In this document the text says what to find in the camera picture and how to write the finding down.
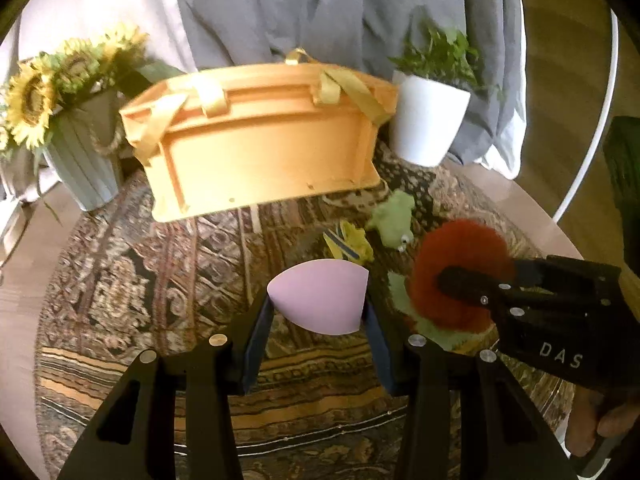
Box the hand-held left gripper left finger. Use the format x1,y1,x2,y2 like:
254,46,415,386
57,297,276,480

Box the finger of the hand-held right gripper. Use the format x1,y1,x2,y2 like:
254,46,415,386
436,265,516,311

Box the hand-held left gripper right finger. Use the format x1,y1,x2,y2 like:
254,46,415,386
362,300,571,480

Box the red fluffy plush toy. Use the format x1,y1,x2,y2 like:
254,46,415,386
387,219,508,351

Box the pale egg-shaped sponge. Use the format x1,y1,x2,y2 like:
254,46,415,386
266,258,370,336

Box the orange plastic crate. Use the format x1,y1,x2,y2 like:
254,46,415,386
119,49,398,223

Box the person's right hand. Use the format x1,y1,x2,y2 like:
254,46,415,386
567,392,640,466

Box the green frog plush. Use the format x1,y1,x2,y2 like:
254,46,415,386
365,191,417,252

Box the yellow small toy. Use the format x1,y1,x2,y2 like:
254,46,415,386
322,220,373,263

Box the patterned fringed table cloth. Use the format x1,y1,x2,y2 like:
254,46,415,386
35,140,576,480

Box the white sheer curtain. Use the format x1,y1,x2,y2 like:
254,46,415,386
475,110,526,181

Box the green plant in white pot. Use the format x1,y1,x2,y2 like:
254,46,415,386
387,10,506,167

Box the white vertical strip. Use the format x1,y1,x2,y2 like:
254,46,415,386
555,10,621,216

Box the grey ribbed vase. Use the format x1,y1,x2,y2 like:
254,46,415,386
42,92,126,212

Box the grey curtain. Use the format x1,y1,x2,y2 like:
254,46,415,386
170,0,526,181

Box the artificial sunflower bouquet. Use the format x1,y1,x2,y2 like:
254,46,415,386
0,25,186,161

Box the beige curtain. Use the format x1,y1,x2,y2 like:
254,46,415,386
0,0,198,201

